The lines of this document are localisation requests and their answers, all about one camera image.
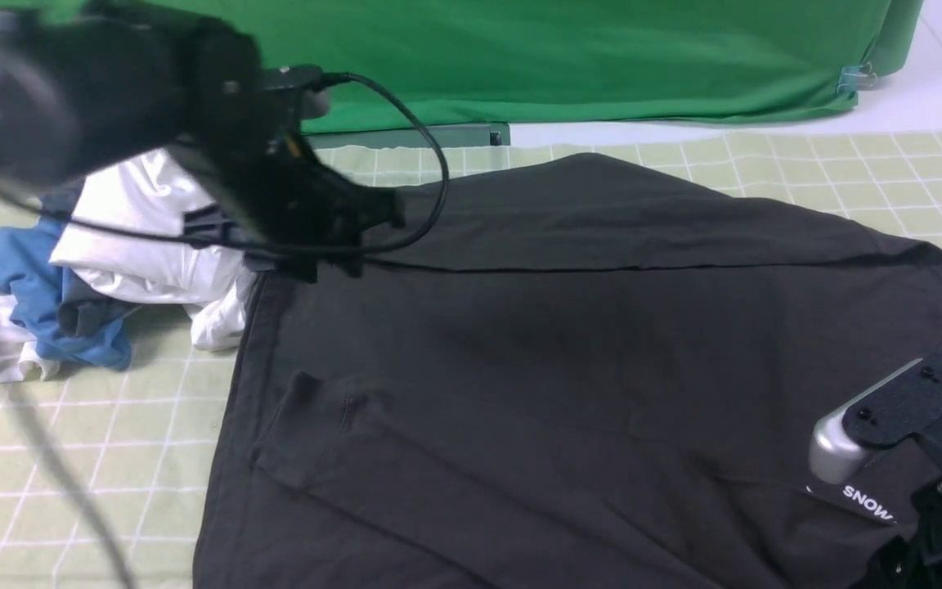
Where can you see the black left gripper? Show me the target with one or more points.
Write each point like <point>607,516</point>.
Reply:
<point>244,144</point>

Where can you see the dark gray long-sleeved shirt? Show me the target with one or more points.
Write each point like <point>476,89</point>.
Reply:
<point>588,375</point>

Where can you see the white crumpled shirt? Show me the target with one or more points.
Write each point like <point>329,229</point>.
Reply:
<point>151,193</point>

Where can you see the green backdrop cloth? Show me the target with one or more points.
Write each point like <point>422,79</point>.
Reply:
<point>530,62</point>

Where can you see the blue crumpled garment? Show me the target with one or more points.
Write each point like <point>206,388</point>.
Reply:
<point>69,320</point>

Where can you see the light green checkered mat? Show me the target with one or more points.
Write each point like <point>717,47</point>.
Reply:
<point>142,440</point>

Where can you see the white crumpled cloth under pile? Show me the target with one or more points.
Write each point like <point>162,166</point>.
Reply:
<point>19,358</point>

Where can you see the metal binder clip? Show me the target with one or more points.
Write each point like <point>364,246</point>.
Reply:
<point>855,78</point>

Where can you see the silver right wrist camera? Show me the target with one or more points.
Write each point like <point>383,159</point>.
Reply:
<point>835,453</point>

